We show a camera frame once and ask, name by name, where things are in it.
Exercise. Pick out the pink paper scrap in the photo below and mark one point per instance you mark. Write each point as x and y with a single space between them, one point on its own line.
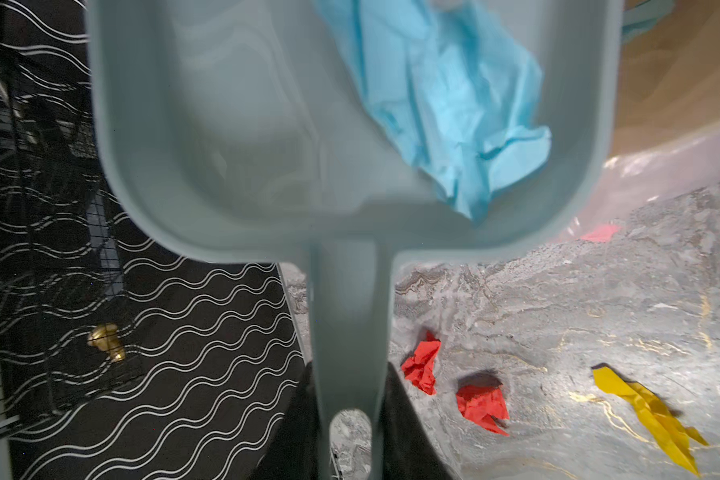
602 234

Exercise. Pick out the brass object in basket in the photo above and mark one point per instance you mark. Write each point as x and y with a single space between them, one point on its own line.
105 338

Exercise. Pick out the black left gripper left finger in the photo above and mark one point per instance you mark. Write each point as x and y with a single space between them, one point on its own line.
293 452

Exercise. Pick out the pale green dustpan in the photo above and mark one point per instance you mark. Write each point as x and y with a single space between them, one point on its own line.
231 131

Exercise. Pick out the yellow paper scrap far left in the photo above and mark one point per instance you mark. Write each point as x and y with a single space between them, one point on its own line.
673 438

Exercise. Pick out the blue paper scrap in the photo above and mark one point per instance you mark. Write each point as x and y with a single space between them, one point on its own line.
451 89

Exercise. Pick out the clear plastic bin liner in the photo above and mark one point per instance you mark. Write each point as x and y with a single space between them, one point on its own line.
629 182

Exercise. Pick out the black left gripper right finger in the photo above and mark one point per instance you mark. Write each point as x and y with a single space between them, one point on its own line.
407 452

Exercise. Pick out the cream plastic waste bin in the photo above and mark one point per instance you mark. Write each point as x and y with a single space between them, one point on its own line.
669 79

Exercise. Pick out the black wire side basket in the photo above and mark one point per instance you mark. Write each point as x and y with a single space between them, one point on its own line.
61 273

